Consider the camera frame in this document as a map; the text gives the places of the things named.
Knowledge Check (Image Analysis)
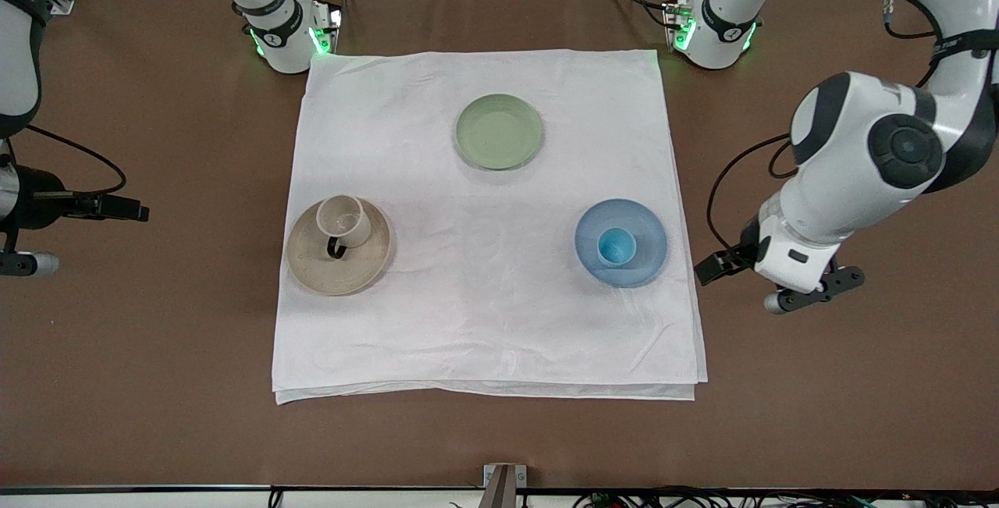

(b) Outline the blue cup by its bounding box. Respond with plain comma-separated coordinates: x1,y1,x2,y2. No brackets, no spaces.
596,226,638,268

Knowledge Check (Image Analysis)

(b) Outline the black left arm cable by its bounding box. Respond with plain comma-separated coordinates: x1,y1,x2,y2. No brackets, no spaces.
706,132,801,255

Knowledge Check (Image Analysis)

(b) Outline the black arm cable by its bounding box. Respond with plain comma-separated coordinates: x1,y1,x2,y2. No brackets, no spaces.
706,132,801,255
0,124,127,251

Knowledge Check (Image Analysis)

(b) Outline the blue plate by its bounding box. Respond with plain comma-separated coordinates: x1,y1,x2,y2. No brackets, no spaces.
574,197,670,289

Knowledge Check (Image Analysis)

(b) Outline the beige gray plate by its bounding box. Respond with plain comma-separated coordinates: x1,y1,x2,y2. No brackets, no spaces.
286,195,395,297

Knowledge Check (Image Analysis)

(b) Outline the green plate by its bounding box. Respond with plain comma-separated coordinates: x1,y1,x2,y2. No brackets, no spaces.
454,93,545,172

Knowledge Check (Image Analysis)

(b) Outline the white table cloth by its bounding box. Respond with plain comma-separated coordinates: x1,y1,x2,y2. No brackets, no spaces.
271,49,709,406

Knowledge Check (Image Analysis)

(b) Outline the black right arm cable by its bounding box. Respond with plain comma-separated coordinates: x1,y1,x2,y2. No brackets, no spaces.
0,124,127,251

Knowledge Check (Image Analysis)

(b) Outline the white mug black handle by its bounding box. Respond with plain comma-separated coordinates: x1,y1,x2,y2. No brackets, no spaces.
315,194,373,260

